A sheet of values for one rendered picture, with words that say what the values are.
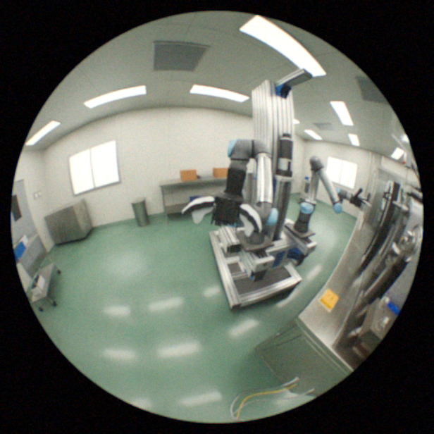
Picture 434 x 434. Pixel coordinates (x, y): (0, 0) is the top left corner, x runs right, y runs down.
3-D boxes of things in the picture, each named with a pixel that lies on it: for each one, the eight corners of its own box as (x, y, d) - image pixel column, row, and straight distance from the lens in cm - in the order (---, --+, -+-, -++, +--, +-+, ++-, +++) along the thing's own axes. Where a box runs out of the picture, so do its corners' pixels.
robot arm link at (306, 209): (295, 218, 114) (299, 203, 110) (299, 214, 127) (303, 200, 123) (308, 223, 112) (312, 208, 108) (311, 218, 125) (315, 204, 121)
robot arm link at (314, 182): (299, 214, 125) (309, 154, 119) (304, 211, 139) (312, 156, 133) (311, 219, 123) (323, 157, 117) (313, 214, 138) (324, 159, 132)
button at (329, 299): (325, 291, 66) (328, 288, 65) (335, 300, 67) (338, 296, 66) (318, 301, 61) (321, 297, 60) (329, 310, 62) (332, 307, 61)
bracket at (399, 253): (361, 290, 85) (395, 240, 74) (368, 296, 87) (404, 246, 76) (358, 296, 81) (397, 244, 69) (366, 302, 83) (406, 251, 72)
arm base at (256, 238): (240, 234, 95) (242, 222, 90) (258, 231, 101) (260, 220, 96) (249, 246, 84) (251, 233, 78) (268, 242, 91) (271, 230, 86)
